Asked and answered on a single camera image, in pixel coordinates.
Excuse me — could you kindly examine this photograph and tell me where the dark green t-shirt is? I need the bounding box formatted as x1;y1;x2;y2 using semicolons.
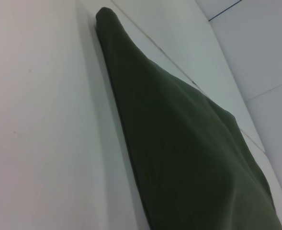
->
95;7;282;230

